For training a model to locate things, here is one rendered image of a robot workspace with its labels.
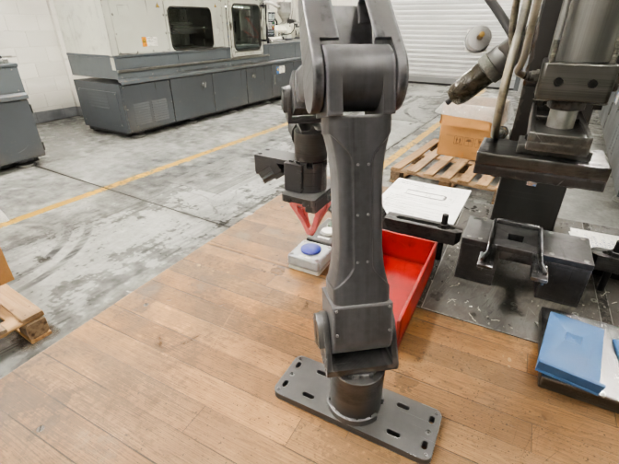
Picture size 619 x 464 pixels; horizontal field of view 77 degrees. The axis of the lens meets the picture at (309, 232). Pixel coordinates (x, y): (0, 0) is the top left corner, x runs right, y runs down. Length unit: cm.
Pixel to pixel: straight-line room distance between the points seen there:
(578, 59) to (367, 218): 40
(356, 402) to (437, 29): 991
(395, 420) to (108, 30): 516
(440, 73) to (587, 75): 955
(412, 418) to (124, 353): 41
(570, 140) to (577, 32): 14
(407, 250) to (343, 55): 48
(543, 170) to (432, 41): 958
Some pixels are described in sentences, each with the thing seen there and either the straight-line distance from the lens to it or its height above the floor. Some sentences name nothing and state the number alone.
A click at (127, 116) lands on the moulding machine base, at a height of 29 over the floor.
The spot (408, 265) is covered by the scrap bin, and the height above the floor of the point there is 91.
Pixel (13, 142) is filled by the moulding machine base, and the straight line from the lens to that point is 487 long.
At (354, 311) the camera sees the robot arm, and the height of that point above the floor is 106.
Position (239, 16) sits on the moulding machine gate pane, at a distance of 686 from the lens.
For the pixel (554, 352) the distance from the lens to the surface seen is 65.
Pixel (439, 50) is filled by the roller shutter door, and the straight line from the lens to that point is 1018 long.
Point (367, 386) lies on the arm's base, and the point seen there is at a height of 97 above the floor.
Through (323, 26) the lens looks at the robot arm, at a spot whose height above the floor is 132.
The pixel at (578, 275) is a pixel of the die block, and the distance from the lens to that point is 77.
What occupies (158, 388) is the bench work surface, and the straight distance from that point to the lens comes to 59.
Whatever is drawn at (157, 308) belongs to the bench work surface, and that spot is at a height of 90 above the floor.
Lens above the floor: 133
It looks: 28 degrees down
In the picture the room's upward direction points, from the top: straight up
